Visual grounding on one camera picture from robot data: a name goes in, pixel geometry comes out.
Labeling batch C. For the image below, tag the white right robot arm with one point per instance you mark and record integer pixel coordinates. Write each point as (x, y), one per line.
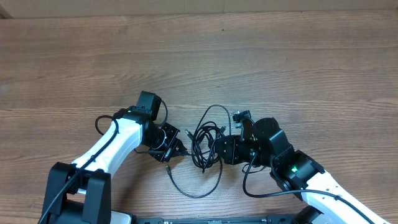
(264, 143)

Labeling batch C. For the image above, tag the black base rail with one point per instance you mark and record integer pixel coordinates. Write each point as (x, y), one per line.
(269, 219)

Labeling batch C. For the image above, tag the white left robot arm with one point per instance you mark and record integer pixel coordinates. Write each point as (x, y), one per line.
(80, 192)

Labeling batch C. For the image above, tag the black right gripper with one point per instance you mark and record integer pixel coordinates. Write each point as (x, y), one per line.
(231, 155)

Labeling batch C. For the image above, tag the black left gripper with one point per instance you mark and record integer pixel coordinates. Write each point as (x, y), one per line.
(165, 152)

